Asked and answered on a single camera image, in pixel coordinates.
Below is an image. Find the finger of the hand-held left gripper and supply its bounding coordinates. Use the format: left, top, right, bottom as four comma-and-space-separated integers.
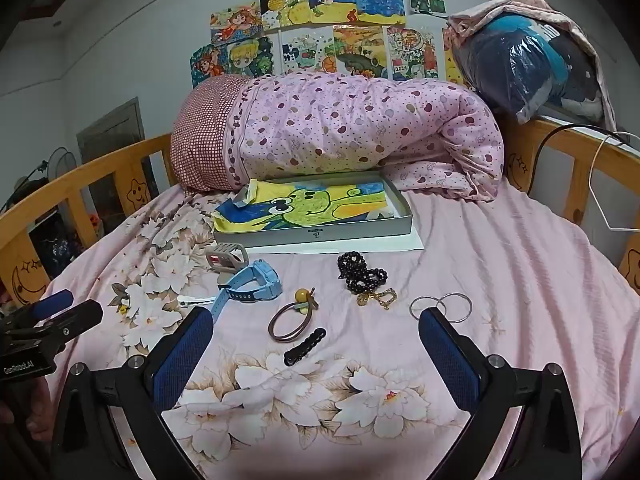
31, 290, 75, 322
47, 299, 104, 348

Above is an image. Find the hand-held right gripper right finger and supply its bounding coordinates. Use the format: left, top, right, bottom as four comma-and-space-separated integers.
418, 306, 583, 480

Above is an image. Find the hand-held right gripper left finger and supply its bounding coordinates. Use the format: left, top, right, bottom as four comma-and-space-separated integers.
50, 306, 215, 480

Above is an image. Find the silver ring bangle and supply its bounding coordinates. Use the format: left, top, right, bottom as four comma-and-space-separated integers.
409, 296, 448, 322
436, 292, 473, 324

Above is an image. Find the gold chain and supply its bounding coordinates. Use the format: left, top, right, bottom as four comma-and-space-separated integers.
356, 287, 398, 311

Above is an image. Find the blue smartwatch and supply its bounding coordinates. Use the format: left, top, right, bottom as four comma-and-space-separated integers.
209, 258, 284, 322

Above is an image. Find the black hair clip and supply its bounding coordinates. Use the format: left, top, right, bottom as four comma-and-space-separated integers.
283, 328, 327, 367

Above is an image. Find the black bead bracelet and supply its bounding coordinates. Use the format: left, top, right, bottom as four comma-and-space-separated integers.
337, 251, 390, 292

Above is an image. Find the brown hair tie yellow bead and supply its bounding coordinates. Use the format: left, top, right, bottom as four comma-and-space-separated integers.
268, 286, 317, 345

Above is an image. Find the shallow grey box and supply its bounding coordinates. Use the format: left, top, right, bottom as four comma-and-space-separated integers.
214, 171, 415, 249

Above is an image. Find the person's left hand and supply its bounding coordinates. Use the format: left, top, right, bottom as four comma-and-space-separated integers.
0, 374, 52, 442

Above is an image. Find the pink floral bed sheet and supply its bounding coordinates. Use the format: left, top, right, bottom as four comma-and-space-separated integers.
30, 180, 640, 480

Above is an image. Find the white paper sheet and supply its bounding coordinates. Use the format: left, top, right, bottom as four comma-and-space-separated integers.
245, 232, 426, 257

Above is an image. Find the electric fan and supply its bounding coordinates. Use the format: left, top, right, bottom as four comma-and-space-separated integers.
12, 147, 78, 211

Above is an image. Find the grey door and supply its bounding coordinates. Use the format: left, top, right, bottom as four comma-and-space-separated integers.
76, 97, 161, 236

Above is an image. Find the cartoon drawing sheet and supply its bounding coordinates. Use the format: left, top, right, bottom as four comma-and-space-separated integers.
212, 178, 403, 235

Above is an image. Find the red checkered pillow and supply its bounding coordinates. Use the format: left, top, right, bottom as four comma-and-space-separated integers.
170, 74, 252, 194

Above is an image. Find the pink polka dot quilt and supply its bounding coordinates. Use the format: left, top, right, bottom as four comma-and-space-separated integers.
227, 72, 506, 203

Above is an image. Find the plastic wrapped clothes bundle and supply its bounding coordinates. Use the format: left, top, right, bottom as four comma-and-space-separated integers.
457, 12, 608, 126

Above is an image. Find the bundle in plastic bag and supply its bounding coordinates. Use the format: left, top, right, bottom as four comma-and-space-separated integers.
446, 0, 618, 133

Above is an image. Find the white wire hanger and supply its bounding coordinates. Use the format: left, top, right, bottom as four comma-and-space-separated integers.
590, 131, 640, 233

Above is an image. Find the black cable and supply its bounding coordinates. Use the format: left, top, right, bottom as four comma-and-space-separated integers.
530, 122, 621, 193

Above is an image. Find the wooden bed frame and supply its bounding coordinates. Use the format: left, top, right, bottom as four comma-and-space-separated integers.
0, 119, 640, 311

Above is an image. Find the group of wall drawings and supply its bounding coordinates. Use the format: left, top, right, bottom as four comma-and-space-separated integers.
189, 0, 468, 91

